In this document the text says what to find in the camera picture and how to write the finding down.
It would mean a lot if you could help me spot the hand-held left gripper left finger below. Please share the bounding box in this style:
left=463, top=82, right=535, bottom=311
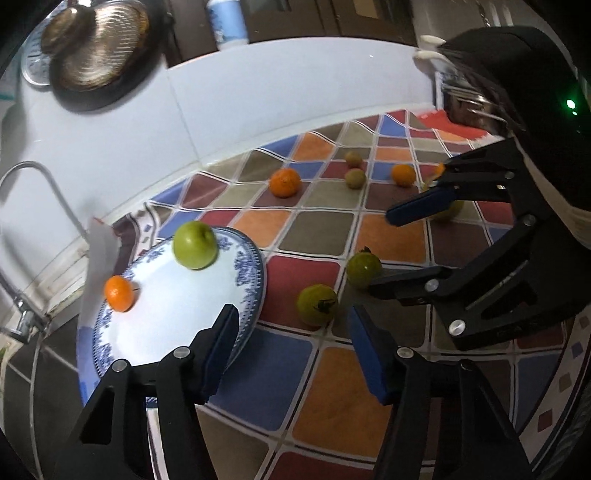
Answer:
left=51, top=304, right=239, bottom=480

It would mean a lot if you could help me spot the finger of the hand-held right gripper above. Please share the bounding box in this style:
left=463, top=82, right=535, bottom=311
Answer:
left=368, top=222, right=546, bottom=308
left=386, top=137, right=551, bottom=228

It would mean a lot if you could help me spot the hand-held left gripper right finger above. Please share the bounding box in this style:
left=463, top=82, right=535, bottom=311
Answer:
left=348, top=305, right=539, bottom=480

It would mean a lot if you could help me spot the large yellow-green fruit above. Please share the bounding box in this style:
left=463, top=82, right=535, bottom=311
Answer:
left=421, top=180, right=465, bottom=222

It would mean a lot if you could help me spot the blue patterned white plate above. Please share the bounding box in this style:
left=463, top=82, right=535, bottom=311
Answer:
left=92, top=226, right=267, bottom=385

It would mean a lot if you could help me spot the green tomato with stem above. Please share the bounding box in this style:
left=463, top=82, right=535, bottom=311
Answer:
left=296, top=284, right=339, bottom=328

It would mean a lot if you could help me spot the large orange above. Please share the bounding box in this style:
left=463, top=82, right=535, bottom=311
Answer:
left=269, top=167, right=303, bottom=198

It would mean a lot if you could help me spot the red printed cloth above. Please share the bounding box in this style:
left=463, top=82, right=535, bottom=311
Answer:
left=416, top=111, right=490, bottom=141

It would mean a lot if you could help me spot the colourful checkered mat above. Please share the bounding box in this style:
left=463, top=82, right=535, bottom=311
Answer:
left=113, top=108, right=583, bottom=480

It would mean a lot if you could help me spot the green apple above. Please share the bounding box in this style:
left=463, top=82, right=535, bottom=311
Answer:
left=172, top=220, right=219, bottom=271

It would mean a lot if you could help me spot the stainless steel pot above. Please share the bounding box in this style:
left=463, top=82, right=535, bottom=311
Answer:
left=436, top=69, right=513, bottom=137

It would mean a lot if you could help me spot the large chrome faucet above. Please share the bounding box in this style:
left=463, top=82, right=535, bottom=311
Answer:
left=0, top=268, right=51, bottom=344

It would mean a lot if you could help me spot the white pump bottle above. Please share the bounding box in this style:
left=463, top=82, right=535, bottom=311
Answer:
left=206, top=0, right=247, bottom=51

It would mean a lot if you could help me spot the thin gooseneck faucet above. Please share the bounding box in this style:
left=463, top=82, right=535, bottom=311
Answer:
left=0, top=161, right=92, bottom=247

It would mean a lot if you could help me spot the black frying pan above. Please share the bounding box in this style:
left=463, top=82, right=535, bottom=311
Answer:
left=48, top=0, right=167, bottom=112

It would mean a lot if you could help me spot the metal strainer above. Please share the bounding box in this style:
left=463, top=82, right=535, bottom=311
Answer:
left=60, top=0, right=151, bottom=90

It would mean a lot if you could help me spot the perforated steel tray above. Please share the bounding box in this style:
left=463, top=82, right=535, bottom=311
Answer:
left=19, top=32, right=58, bottom=88

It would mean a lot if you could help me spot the brown round ladle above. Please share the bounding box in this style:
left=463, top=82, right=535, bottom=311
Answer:
left=41, top=7, right=98, bottom=56

